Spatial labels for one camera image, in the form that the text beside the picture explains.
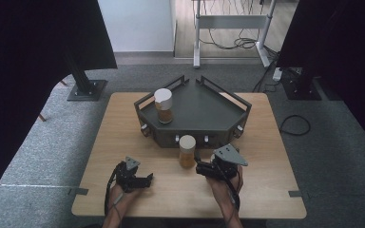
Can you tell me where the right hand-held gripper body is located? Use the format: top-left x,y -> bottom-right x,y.
206,143 -> 249,182

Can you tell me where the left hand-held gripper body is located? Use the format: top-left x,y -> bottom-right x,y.
113,155 -> 142,194

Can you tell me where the orange spice jar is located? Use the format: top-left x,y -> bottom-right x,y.
179,134 -> 198,169

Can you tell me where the black corner shelf rack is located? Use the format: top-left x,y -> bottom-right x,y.
133,74 -> 253,150

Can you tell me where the spice jar with flip lid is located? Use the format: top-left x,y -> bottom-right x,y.
153,87 -> 175,125

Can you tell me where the person's left hand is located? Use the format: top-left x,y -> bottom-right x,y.
106,183 -> 141,218

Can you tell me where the person's right hand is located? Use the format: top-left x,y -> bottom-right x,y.
205,165 -> 245,204

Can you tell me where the grey tape strip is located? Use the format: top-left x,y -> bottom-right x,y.
287,189 -> 304,199
67,187 -> 89,197

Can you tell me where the black metal stand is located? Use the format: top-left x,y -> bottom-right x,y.
280,66 -> 323,102
64,47 -> 108,103

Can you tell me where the white power strip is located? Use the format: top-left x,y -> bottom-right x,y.
272,66 -> 284,82

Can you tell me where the black curtain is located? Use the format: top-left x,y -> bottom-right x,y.
276,0 -> 365,157
0,0 -> 118,211

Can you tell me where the left hand-held gripper cable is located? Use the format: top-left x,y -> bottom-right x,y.
103,164 -> 120,218

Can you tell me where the hand-held gripper cable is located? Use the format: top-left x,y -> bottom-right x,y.
217,164 -> 241,213
103,164 -> 120,218

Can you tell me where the right hand-held gripper cable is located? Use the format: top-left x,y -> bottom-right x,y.
217,164 -> 241,213

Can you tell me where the looped black cable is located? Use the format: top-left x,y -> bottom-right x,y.
279,114 -> 312,137

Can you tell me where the black cable bundle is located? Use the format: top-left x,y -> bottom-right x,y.
199,0 -> 279,51

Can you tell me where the white desk frame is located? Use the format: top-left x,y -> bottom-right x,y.
192,0 -> 279,69

